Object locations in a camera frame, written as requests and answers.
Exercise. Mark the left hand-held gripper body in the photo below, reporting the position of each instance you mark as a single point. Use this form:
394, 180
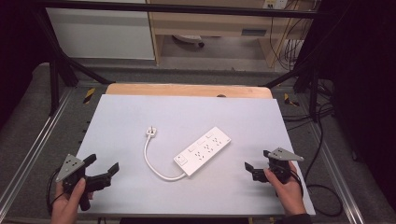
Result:
72, 168

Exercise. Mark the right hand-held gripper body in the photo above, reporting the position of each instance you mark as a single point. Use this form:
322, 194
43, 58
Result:
281, 155

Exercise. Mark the person's left hand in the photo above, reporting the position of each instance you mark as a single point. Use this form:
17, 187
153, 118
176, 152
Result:
65, 207

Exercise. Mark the person's right hand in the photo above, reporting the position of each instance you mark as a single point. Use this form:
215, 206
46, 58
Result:
291, 196

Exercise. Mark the white power strip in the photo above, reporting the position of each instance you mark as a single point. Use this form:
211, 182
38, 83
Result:
202, 152

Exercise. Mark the white plug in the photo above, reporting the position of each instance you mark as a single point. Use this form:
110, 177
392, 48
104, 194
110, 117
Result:
151, 132

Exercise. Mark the black yellow striped tape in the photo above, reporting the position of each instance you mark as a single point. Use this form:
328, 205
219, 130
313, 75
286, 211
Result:
89, 95
291, 100

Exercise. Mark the wooden board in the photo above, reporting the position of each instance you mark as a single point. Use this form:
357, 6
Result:
186, 90

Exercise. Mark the black curtain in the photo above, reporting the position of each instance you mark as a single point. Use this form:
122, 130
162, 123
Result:
364, 77
18, 46

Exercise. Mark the white cabinet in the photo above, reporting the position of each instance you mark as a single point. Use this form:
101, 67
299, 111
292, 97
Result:
99, 34

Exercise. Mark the white chair base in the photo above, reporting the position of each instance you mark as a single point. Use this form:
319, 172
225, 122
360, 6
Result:
188, 38

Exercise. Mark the light wooden desk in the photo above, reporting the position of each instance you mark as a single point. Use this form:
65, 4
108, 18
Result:
211, 23

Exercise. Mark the aluminium rail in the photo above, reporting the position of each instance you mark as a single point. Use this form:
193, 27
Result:
37, 143
337, 174

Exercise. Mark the white wall socket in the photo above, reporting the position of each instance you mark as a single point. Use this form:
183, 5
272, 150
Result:
275, 3

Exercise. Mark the black metal frame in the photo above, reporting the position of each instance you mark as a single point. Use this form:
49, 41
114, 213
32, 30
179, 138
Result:
174, 8

